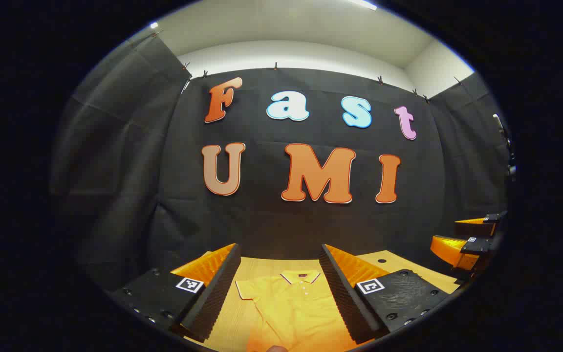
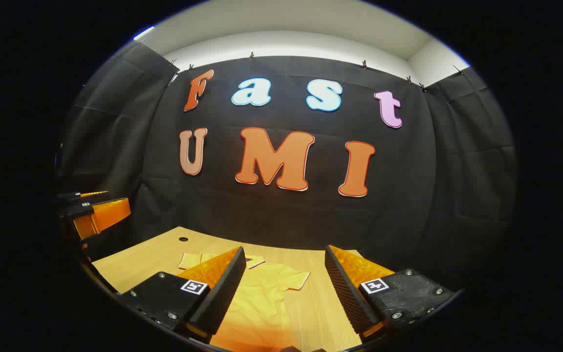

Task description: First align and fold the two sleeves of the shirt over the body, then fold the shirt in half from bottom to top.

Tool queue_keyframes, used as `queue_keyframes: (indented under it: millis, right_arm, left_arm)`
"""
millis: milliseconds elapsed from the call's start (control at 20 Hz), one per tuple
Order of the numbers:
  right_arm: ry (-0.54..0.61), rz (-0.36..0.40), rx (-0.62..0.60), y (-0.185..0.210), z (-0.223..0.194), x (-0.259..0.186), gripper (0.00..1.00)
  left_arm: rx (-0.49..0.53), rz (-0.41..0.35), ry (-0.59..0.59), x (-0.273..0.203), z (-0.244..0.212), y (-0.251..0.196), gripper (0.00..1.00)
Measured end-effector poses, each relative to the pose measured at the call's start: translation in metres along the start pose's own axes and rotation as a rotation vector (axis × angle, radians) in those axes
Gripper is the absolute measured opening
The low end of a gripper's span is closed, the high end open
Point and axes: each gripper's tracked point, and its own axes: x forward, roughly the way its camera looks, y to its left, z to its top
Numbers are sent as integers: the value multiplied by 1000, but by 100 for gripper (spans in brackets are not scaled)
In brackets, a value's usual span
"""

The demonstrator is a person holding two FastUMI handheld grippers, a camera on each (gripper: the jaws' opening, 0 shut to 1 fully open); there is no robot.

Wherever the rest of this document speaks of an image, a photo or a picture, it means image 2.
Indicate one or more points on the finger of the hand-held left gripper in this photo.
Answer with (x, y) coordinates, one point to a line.
(108, 215)
(74, 195)

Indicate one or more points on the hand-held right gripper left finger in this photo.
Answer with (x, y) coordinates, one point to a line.
(223, 288)

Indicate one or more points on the orange T-shirt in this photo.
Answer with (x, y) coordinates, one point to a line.
(262, 303)

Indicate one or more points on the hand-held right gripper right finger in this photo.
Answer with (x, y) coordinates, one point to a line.
(345, 288)

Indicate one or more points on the ceiling light strip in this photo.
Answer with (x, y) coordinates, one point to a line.
(143, 32)

